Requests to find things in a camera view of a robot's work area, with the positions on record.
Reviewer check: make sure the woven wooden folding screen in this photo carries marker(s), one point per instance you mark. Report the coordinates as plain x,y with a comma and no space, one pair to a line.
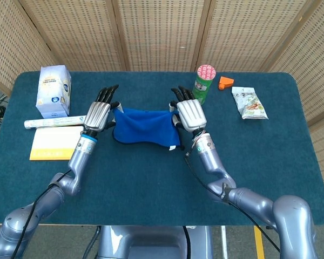
162,32

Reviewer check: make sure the white snack bag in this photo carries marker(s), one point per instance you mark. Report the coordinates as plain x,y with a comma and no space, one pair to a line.
249,103

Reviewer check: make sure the rolled white tube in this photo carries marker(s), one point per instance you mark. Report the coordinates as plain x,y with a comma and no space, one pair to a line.
54,122

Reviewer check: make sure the green chips can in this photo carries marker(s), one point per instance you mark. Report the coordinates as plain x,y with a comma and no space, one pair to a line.
205,78

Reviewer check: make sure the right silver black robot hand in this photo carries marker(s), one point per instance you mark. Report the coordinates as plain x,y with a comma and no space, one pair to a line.
191,113

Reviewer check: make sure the teal table mat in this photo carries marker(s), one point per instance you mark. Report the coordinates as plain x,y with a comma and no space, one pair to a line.
151,183

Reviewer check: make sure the orange plastic block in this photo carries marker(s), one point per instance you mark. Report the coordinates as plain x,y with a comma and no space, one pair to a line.
226,81

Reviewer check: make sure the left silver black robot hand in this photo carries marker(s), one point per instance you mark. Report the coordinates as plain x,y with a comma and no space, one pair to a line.
97,116

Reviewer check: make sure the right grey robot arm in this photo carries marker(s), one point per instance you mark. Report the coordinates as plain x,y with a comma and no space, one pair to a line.
291,215

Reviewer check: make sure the blue cloth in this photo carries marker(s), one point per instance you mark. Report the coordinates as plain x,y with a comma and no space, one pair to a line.
145,126

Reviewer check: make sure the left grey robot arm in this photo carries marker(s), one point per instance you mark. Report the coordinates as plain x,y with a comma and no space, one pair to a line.
78,159

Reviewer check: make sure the white blue tissue box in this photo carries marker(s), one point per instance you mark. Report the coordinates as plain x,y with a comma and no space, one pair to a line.
52,91

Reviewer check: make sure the white yellow paper pad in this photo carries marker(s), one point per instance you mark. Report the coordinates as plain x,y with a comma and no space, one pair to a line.
54,140

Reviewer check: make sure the grey robot torso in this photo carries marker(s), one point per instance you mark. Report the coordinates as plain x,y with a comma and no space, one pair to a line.
151,242

